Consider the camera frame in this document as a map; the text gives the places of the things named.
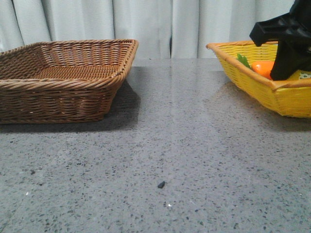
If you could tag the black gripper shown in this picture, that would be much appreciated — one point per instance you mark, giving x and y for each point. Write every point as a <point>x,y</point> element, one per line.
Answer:
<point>293,31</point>

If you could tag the orange toy carrot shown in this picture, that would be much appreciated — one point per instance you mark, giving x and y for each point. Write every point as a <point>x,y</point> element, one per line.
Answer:
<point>263,68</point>

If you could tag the yellow wicker basket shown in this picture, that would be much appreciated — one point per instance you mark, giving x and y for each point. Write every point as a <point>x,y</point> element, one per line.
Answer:
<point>287,98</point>

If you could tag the white curtain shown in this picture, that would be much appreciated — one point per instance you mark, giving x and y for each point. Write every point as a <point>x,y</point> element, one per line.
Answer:
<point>164,28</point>

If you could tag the small black debris piece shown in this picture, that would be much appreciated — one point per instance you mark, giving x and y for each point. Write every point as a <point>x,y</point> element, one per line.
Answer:
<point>161,185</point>

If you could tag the brown wicker basket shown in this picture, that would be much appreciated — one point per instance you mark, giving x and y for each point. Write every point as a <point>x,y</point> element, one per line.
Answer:
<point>63,81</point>

